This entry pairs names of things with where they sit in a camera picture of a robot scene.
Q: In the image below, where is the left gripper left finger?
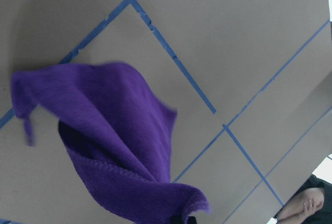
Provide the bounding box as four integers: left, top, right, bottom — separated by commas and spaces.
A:
170, 216, 183, 224

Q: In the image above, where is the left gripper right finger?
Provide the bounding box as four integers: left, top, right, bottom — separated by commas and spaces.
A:
187, 216, 197, 224

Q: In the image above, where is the purple microfiber towel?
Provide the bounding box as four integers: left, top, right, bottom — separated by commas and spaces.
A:
11, 62, 210, 223

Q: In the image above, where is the person in black shirt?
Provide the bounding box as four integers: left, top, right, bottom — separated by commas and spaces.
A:
273, 175, 331, 224

